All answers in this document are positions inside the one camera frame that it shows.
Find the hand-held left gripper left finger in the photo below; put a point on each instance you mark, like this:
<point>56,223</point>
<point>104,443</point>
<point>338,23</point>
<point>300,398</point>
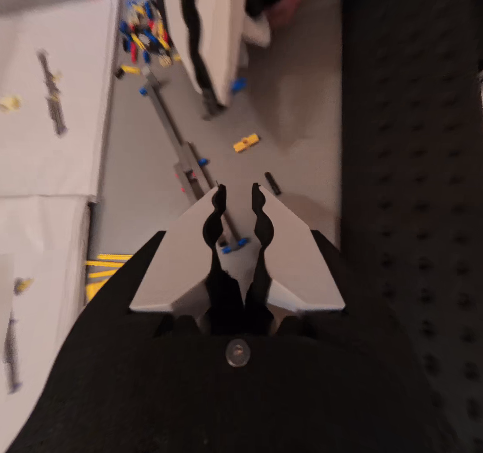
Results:
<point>177,272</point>

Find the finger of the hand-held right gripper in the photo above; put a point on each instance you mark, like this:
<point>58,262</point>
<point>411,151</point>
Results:
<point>222,27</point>
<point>171,4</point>

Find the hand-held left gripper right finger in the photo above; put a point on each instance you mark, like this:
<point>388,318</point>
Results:
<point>298,272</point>

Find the black lego pin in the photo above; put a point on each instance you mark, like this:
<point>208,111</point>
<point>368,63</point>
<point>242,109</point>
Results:
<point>272,183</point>

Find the long grey lego beam assembly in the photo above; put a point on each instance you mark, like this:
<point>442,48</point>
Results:
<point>169,125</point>

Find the pile of small colourful lego pieces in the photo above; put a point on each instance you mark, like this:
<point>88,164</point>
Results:
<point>143,38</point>

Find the blue lego pin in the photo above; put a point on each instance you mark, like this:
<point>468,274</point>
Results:
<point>238,85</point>

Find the cluster of yellow lego pieces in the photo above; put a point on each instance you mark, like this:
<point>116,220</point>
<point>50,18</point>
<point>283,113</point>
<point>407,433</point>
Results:
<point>102,263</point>

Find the yellow lego connector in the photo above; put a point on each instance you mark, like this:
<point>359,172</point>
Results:
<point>246,143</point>

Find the black perforated board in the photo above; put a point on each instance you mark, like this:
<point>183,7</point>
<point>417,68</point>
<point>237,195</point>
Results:
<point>407,159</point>

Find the open instruction booklet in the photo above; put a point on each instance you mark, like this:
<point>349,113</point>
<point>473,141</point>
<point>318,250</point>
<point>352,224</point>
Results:
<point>56,159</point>

